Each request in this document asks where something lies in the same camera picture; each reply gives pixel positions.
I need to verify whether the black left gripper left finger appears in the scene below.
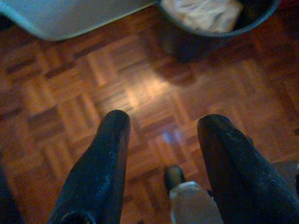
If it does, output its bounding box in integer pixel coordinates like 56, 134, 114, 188
48, 109, 131, 224

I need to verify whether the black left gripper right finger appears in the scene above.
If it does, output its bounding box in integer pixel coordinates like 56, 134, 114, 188
197, 113, 299, 224

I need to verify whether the silver robot left leg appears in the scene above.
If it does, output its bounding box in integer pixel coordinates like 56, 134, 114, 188
164, 165, 224, 224

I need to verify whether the black round trash bin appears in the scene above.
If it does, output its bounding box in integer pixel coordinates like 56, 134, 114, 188
156, 0, 281, 63

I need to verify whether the white quilted mattress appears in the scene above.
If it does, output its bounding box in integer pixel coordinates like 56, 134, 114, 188
0, 0, 156, 42

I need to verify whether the white crumpled tissue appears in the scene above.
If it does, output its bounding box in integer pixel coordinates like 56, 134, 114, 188
163, 0, 243, 33

